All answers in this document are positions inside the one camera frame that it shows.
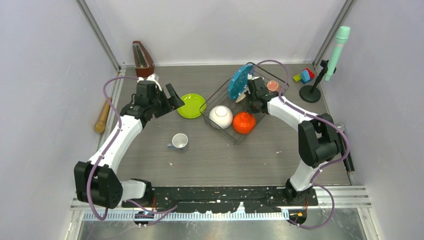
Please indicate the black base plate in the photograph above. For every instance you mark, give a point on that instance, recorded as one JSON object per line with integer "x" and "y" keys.
{"x": 225, "y": 199}

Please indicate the wire dish rack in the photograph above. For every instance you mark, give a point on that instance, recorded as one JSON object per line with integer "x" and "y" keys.
{"x": 221, "y": 98}

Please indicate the mint green microphone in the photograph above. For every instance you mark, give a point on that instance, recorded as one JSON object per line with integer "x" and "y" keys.
{"x": 341, "y": 38}

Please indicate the wooden rolling pin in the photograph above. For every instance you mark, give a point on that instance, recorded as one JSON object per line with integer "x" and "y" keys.
{"x": 100, "y": 125}

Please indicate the small grey cup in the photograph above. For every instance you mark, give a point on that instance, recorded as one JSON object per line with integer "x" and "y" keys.
{"x": 179, "y": 142}

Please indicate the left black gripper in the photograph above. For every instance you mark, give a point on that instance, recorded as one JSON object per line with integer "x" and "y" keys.
{"x": 171, "y": 104}

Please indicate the brown metronome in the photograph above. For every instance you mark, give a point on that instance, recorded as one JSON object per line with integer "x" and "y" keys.
{"x": 143, "y": 62}

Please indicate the white ceramic bowl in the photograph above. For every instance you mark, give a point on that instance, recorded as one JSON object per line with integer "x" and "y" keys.
{"x": 221, "y": 117}

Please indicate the pink mug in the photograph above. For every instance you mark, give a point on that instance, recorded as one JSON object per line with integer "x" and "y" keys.
{"x": 273, "y": 86}

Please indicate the orange bowl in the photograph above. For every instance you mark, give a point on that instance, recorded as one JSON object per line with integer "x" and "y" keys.
{"x": 243, "y": 122}

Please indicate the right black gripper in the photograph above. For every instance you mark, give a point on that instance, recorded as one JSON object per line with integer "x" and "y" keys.
{"x": 248, "y": 96}

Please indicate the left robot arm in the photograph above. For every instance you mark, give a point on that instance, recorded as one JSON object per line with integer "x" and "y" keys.
{"x": 96, "y": 180}

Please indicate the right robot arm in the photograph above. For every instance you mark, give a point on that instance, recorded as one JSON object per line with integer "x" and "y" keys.
{"x": 318, "y": 139}

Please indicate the colourful toy blocks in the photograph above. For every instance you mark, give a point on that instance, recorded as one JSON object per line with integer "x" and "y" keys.
{"x": 305, "y": 76}

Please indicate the blue polka dot plate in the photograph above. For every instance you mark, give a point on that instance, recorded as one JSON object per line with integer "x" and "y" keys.
{"x": 239, "y": 81}

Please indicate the lime green saucer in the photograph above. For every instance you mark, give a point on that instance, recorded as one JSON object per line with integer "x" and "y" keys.
{"x": 194, "y": 106}

